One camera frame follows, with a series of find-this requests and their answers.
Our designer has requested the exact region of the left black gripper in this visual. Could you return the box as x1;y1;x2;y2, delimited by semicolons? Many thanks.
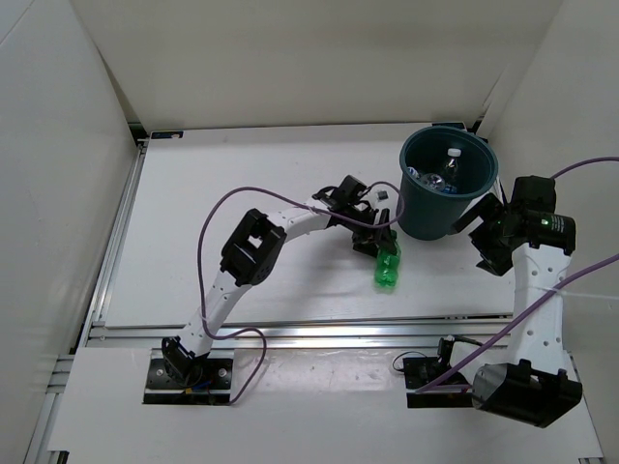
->
341;205;397;259

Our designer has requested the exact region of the green plastic bottle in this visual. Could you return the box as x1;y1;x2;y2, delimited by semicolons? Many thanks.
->
373;231;401;292

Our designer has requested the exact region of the clear bottle blue label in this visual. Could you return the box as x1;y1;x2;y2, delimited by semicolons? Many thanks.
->
407;166;422;179
441;148;461;193

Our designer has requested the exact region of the clear unlabeled plastic bottle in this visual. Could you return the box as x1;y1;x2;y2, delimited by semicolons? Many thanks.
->
420;173;446;191

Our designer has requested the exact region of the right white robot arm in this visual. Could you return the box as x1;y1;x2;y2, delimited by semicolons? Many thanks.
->
434;193;582;428

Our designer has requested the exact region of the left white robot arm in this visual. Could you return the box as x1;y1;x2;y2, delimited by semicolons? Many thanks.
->
162;175;405;388

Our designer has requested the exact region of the dark teal plastic bin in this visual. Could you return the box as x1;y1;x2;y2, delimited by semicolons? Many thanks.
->
398;125;499;241

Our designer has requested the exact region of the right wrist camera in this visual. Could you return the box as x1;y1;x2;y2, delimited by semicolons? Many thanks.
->
511;175;557;213

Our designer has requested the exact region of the aluminium front rail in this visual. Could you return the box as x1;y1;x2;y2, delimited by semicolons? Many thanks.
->
83;314;511;349

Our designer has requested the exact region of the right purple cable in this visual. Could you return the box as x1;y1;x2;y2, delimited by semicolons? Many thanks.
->
415;156;619;393

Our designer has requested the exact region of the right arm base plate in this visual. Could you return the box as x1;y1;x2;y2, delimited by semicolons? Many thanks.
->
392;335;499;410

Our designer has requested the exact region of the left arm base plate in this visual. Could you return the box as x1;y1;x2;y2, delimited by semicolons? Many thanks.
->
142;352;234;406

